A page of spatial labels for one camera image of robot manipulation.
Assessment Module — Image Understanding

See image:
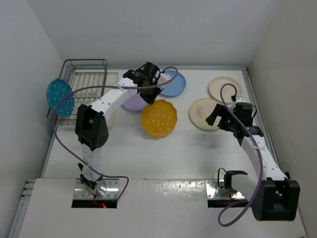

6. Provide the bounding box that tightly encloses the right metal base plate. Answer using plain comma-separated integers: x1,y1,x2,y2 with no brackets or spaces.
205,179,244,200

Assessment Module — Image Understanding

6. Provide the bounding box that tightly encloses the cream drip tray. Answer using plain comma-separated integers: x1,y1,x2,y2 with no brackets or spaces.
63,70,118,127

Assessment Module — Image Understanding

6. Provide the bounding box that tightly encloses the metal base plate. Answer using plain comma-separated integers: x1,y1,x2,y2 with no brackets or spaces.
73,179,119,200
205,179,244,200

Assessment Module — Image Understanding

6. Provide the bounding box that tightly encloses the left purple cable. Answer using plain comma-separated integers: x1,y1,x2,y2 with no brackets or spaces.
52,66,179,199

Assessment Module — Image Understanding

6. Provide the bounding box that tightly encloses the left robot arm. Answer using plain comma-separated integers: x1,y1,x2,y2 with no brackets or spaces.
75,62,162,190

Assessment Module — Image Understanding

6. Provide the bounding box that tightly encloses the blue plate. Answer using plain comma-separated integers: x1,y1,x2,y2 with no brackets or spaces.
160,72,186,98

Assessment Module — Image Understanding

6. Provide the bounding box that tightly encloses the yellow polka dot plate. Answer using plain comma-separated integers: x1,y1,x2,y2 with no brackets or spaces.
141,99,178,138

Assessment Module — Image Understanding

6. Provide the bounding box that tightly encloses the grey wire dish rack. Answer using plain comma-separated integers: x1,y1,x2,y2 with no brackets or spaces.
57,59,107,125

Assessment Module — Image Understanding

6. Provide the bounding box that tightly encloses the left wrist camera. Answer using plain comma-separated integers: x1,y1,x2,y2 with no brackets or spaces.
158,72,172,84

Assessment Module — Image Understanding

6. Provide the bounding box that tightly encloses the purple plate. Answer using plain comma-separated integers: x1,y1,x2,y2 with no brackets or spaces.
122,94,148,112

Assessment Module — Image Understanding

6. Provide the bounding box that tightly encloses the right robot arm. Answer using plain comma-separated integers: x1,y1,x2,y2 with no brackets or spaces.
206,102,300,221

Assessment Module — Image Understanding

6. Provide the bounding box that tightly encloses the teal polka dot plate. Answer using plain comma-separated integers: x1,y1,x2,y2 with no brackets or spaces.
46,78,75,117

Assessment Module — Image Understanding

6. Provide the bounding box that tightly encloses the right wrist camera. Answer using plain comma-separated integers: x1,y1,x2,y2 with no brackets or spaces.
231,95,246,103

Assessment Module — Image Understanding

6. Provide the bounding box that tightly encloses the beige green leaf plate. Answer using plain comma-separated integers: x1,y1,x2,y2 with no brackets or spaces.
189,98,220,131

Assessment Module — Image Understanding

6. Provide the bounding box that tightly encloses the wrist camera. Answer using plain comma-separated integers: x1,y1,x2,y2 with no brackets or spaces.
231,95,246,103
158,72,172,84

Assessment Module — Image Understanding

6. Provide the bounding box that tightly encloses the cream plate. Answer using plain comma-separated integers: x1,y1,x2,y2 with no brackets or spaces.
209,76,242,104

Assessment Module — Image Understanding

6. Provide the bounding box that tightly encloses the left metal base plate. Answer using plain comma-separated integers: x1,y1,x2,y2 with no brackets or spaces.
73,179,119,200

